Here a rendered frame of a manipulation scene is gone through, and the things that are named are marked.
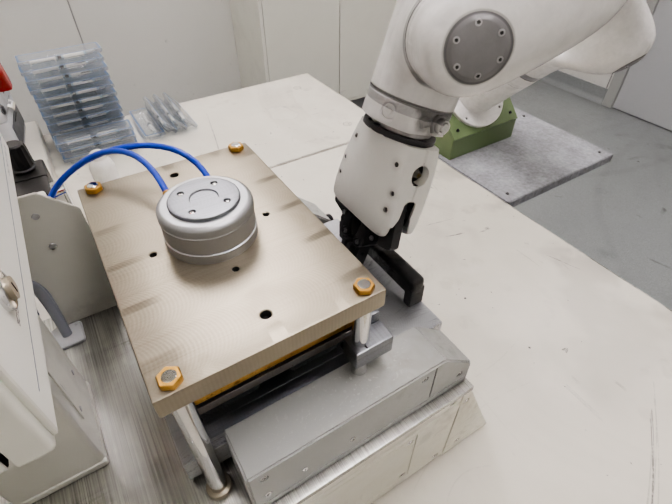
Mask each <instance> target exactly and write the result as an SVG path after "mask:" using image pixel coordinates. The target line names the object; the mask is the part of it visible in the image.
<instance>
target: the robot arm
mask: <svg viewBox="0 0 672 504"><path fill-rule="evenodd" d="M655 37H656V28H655V23H654V20H653V17H652V14H651V11H650V9H649V7H648V4H647V2H646V0H397V2H396V5H395V8H394V11H393V14H392V17H391V20H390V23H389V26H388V29H387V32H386V35H385V38H384V41H383V45H382V48H381V51H380V54H379V57H378V60H377V63H376V66H375V69H374V72H373V75H372V78H371V81H370V84H369V88H368V91H367V94H366V97H365V100H364V103H363V106H362V108H363V110H364V112H365V115H362V117H361V119H360V121H359V123H358V124H357V126H356V128H355V130H354V132H353V134H352V137H351V139H350V141H349V143H348V146H347V148H346V150H345V153H344V155H343V158H342V161H341V163H340V166H339V169H338V172H337V175H336V179H335V183H334V193H335V196H336V197H335V201H336V203H337V205H338V206H339V208H340V209H341V211H342V216H343V224H342V228H341V232H342V234H343V235H344V237H343V239H342V241H341V243H342V244H343V245H344V246H345V247H346V248H347V249H348V250H349V251H350V252H351V253H352V254H353V255H354V256H355V257H356V258H357V259H358V260H359V261H360V262H361V263H362V264H364V261H365V259H366V256H367V254H368V251H369V249H370V246H374V245H378V246H380V247H382V248H384V249H385V250H396V249H398V247H399V242H400V238H401V233H404V234H411V233H412V232H413V231H414V229H415V227H416V225H417V223H418V220H419V218H420V215H421V213H422V210H423V208H424V205H425V202H426V199H427V197H428V194H429V191H430V188H431V184H432V181H433V177H434V174H435V170H436V165H437V161H438V155H439V148H437V147H436V146H435V145H434V144H435V142H436V138H435V137H443V135H445V134H446V133H447V132H448V131H449V129H450V123H449V121H450V119H451V117H452V114H453V115H454V116H455V117H456V118H457V119H458V120H460V121H461V122H462V123H464V124H466V125H468V126H471V127H476V128H481V127H485V126H488V125H490V124H491V123H493V122H494V121H495V120H496V119H497V118H498V117H499V115H500V113H501V111H502V107H503V101H504V100H506V99H507V98H509V97H511V96H513V95H514V94H516V93H518V92H519V91H521V90H523V89H524V88H526V87H528V86H530V85H531V84H533V83H535V82H536V81H538V80H540V79H542V78H543V77H545V76H547V75H549V74H550V73H552V72H554V71H557V70H560V69H569V70H573V71H578V72H582V73H588V74H597V75H603V74H611V73H617V72H619V71H622V70H624V69H627V68H629V67H631V66H632V65H634V64H636V63H637V62H639V61H640V60H642V59H643V58H644V56H645V55H646V54H647V53H648V52H649V50H650V49H651V47H652V46H653V44H654V41H655ZM369 231H372V232H371V233H369Z"/></svg>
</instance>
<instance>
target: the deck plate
mask: <svg viewBox="0 0 672 504"><path fill-rule="evenodd" d="M78 321H81V322H82V325H83V328H84V332H85V336H86V340H85V341H84V342H82V343H79V344H77V345H74V346H72V347H69V348H67V349H64V350H63V351H64V352H65V354H66V355H67V356H68V358H69V359H70V361H71V362H72V364H73V365H74V366H75V368H76V369H77V371H78V372H79V373H80V375H81V376H82V378H83V379H84V381H85V382H86V381H87V382H88V383H89V384H90V386H91V390H92V394H93V398H94V402H95V406H96V410H97V414H98V418H99V422H100V426H101V430H102V434H103V438H104V442H105V446H106V450H107V454H108V458H109V463H108V464H107V465H105V466H103V467H102V468H100V469H98V470H96V471H94V472H92V473H90V474H88V475H86V476H84V477H82V478H80V479H79V480H77V481H75V482H73V483H71V484H69V485H67V486H65V487H63V488H61V489H59V490H57V491H55V492H54V493H52V494H50V495H48V496H46V497H44V498H42V499H40V500H38V501H36V502H34V503H32V504H252V502H251V500H250V497H249V495H248V493H247V491H246V489H245V486H244V484H243V482H242V480H241V477H240V475H239V473H238V471H237V469H236V466H235V464H234V461H233V458H232V457H230V458H228V459H226V460H225V461H223V462H221V463H220V464H221V466H222V469H223V471H224V472H227V473H228V474H229V475H230V476H231V478H232V481H233V488H232V491H231V493H230V494H229V495H228V496H227V497H226V498H225V499H223V500H220V501H215V500H212V499H211V498H210V497H209V496H208V494H207V492H206V483H207V482H206V480H205V478H204V476H203V474H200V475H199V476H197V477H195V478H193V479H190V478H189V476H188V475H187V473H186V471H185V469H184V468H183V466H182V463H181V460H180V457H179V455H178V452H177V449H176V446H175V444H174V441H173V438H172V435H171V433H170V430H169V427H168V424H167V422H166V419H165V417H163V418H160V417H159V416H158V415H157V413H156V411H155V409H154V407H153V405H152V404H151V401H150V398H149V395H148V392H147V389H146V387H145V384H144V381H143V378H142V375H141V372H140V369H139V367H138V364H137V361H136V358H135V355H134V352H133V349H132V347H131V344H130V341H129V338H128V335H127V332H126V329H125V327H124V324H123V321H122V318H121V315H120V312H119V309H118V307H117V305H116V306H113V307H111V308H108V309H106V310H103V311H101V312H98V313H95V314H93V315H90V316H88V317H85V318H83V319H80V320H78ZM473 388H474V386H473V385H472V384H471V382H470V381H469V380H468V379H467V378H466V377H465V379H464V380H463V381H461V382H460V383H458V384H457V385H455V386H454V387H452V388H450V389H449V390H447V391H446V392H444V393H443V394H441V395H440V396H438V397H436V398H435V399H433V400H432V401H430V402H429V403H427V404H426V405H424V406H422V407H421V408H419V409H418V410H416V411H415V412H413V413H411V414H410V415H408V416H407V417H405V418H404V419H402V420H401V421H399V422H397V423H396V424H394V425H393V426H391V427H390V428H388V429H387V430H385V431H383V432H382V433H380V434H379V435H377V436H376V437H374V438H373V439H371V440H369V441H368V442H366V443H365V444H363V445H362V446H360V447H359V448H357V449H355V450H354V451H352V452H351V453H349V454H348V455H346V456H345V457H343V458H341V459H340V460H338V461H337V462H335V463H334V464H332V465H331V466H329V467H327V468H326V469H324V470H323V471H321V472H320V473H318V474H317V475H315V476H313V477H312V478H310V479H309V480H307V481H306V482H304V483H303V484H301V485H299V486H298V487H296V488H295V489H293V490H292V491H290V492H289V493H287V494H285V495H284V496H282V497H281V498H279V499H278V500H276V501H275V502H273V503H271V504H301V503H302V502H304V501H305V500H307V499H308V498H310V497H311V496H313V495H315V494H316V493H318V492H319V491H321V490H322V489H324V488H325V487H327V486H328V485H330V484H331V483H333V482H334V481H336V480H337V479H339V478H340V477H342V476H343V475H345V474H346V473H348V472H349V471H351V470H352V469H354V468H355V467H357V466H358V465H360V464H361V463H363V462H364V461H366V460H367V459H369V458H370V457H372V456H373V455H375V454H376V453H378V452H380V451H381V450H383V449H384V448H386V447H387V446H389V445H390V444H392V443H393V442H395V441H396V440H398V439H399V438H401V437H402V436H404V435H405V434H407V433H408V432H410V431H411V430H413V429H414V428H416V427H417V426H419V425H420V424H422V423H423V422H425V421H426V420H428V419H429V418H431V417H432V416H434V415H435V414H437V413H438V412H440V411H441V410H443V409H445V408H446V407H448V406H449V405H451V404H452V403H454V402H455V401H457V400H458V399H460V398H461V397H463V396H464V395H466V394H467V393H469V392H470V391H472V390H473Z"/></svg>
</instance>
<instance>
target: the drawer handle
mask: <svg viewBox="0 0 672 504"><path fill-rule="evenodd" d="M342 224H343V216H342V215H341V220H340V221H339V236H340V237H341V238H342V239H343V237H344V235H343V234H342V232H341V228H342ZM368 255H369V256H370V257H371V258H372V259H373V260H374V261H375V262H376V263H377V264H378V265H379V266H380V267H381V268H382V269H383V270H384V271H385V272H386V273H387V274H388V275H389V276H390V277H391V278H392V279H393V280H394V281H395V282H396V283H397V284H398V285H399V286H400V287H401V288H402V289H403V290H404V291H405V293H404V300H403V301H404V303H405V304H406V305H407V306H408V307H411V306H413V305H415V304H417V303H419V302H421V301H422V297H423V292H424V287H425V286H424V278H423V276H422V275H421V274H420V273H419V272H417V271H416V270H415V269H414V268H413V267H412V266H411V265H410V264H409V263H408V262H407V261H406V260H405V259H403V258H402V257H401V256H400V255H399V254H398V253H397V252H396V251H395V250H385V249H384V248H382V247H380V246H378V245H374V246H370V249H369V251H368Z"/></svg>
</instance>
